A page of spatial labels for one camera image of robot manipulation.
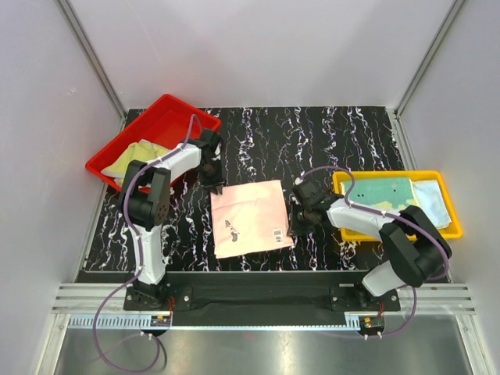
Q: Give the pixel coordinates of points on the aluminium rail frame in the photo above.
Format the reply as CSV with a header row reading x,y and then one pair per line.
x,y
430,299

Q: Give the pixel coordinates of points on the right connector box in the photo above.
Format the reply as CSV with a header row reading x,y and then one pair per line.
x,y
373,323

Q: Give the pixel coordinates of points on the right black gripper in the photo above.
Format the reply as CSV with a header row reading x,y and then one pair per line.
x,y
294,228

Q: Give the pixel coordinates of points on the white slotted cable duct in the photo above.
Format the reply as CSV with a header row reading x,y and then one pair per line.
x,y
113,321

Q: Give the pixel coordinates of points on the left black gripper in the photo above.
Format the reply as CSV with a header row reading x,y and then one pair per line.
x,y
216,180

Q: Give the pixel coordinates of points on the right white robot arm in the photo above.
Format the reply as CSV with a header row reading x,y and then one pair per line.
x,y
414,248

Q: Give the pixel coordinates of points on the pastel yellow pink towel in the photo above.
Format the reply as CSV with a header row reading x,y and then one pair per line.
x,y
395,193

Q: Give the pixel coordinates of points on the yellow plastic bin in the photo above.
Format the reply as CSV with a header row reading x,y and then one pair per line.
x,y
453,230

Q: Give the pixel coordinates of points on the left connector box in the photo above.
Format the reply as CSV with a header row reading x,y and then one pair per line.
x,y
160,321

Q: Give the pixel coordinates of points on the light blue towel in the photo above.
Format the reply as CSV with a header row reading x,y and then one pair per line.
x,y
430,200

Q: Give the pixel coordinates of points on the grey yellow frog towel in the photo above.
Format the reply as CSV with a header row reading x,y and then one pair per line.
x,y
142,151

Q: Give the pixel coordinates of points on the red plastic bin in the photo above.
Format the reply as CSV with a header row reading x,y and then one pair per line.
x,y
164,123

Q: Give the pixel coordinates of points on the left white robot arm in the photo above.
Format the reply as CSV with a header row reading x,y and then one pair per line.
x,y
145,201

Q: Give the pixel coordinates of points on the connector box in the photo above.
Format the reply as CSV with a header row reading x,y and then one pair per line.
x,y
373,323
160,321

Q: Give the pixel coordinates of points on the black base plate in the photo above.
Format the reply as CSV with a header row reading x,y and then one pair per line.
x,y
337,297

